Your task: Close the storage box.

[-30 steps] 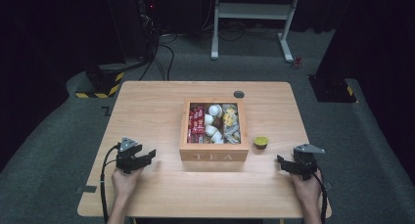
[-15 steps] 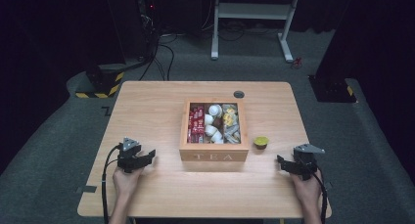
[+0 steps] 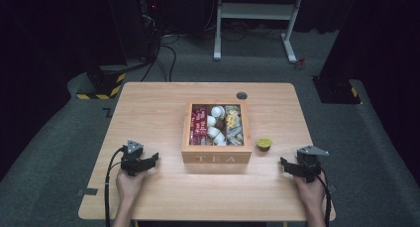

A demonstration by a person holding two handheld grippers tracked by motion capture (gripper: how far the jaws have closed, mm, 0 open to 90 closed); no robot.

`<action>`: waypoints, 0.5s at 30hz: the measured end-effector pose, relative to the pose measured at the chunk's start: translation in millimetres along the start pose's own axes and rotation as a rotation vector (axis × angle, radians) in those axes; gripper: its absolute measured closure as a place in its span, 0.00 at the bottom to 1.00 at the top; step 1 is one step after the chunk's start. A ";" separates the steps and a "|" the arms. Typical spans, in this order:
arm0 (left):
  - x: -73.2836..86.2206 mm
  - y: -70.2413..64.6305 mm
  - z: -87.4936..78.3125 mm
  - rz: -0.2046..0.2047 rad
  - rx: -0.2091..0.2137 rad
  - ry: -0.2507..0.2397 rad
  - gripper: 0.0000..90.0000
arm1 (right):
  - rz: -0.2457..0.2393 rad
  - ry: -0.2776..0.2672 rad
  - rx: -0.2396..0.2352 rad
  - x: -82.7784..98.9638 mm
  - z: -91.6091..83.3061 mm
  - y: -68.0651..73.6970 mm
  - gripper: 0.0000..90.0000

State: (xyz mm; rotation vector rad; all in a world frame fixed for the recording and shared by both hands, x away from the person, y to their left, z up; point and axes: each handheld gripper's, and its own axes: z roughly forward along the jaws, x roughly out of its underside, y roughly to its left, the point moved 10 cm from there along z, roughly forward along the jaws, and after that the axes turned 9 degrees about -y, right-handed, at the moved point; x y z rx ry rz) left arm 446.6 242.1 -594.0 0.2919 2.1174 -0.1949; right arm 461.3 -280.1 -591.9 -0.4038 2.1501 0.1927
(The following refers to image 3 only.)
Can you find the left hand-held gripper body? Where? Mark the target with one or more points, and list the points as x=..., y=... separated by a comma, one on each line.
x=132, y=159

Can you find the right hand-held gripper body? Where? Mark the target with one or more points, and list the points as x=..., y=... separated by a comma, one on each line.
x=308, y=166

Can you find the green-lid coffee capsule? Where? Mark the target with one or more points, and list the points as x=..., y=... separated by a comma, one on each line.
x=264, y=143

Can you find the wooden tea box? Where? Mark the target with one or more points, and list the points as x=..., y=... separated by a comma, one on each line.
x=216, y=152

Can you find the person's right hand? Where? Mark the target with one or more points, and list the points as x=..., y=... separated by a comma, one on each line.
x=311, y=194

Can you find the person's left hand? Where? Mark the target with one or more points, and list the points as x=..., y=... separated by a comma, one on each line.
x=128, y=187

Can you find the black floor tape mark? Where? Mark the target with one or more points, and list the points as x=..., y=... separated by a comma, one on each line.
x=108, y=113

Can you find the bundle of red sachets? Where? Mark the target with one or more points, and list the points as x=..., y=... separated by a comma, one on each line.
x=198, y=125

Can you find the white coffee capsule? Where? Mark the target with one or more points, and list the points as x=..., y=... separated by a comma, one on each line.
x=213, y=131
x=218, y=112
x=219, y=139
x=211, y=120

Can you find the yellow tea packets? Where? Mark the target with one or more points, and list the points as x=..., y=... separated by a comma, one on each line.
x=232, y=118

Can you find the black striped stand base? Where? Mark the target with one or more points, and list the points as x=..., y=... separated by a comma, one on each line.
x=104, y=83

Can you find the small red floor object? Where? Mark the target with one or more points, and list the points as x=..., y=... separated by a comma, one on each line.
x=300, y=63

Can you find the dark equipment rack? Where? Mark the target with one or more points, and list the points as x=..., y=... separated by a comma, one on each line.
x=148, y=22

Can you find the white metal stand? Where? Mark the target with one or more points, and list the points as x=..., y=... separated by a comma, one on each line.
x=254, y=12

